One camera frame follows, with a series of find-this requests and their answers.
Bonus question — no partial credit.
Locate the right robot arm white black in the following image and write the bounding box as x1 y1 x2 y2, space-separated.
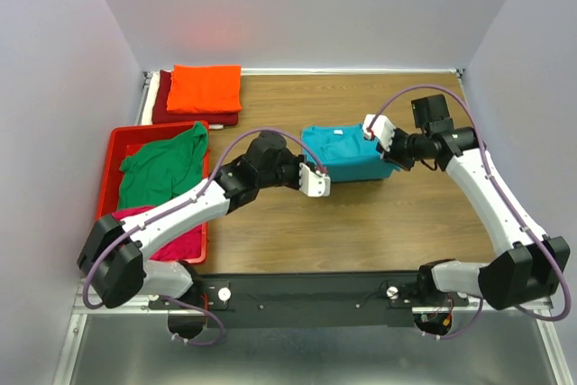
362 89 570 310

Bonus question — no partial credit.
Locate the folded white t shirt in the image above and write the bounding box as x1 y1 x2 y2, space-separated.
137 70 226 128

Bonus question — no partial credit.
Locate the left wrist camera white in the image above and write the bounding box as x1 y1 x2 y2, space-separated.
298 162 331 198

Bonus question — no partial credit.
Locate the green t shirt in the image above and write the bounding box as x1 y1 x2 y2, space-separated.
116 123 208 210

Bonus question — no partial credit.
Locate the folded orange t shirt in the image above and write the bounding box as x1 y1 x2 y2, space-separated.
167 65 242 115

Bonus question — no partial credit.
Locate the aluminium frame rail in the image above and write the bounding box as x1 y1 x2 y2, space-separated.
54 271 576 384

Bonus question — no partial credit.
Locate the magenta t shirt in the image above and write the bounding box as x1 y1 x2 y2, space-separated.
113 206 204 261

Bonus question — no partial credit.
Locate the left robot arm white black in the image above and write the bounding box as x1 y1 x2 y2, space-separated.
78 128 330 309

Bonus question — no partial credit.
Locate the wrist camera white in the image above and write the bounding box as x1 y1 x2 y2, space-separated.
362 115 396 152
298 162 331 198

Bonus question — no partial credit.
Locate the folded dark red t shirt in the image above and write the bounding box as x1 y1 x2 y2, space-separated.
151 70 239 126

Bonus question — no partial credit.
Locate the teal t shirt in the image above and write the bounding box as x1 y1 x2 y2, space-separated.
301 124 400 183

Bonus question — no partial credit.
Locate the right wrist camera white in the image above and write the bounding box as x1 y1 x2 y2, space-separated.
362 115 396 152

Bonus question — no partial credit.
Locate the red plastic bin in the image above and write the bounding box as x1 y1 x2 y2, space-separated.
87 120 212 274

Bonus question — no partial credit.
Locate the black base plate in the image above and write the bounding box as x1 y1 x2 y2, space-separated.
149 270 468 344

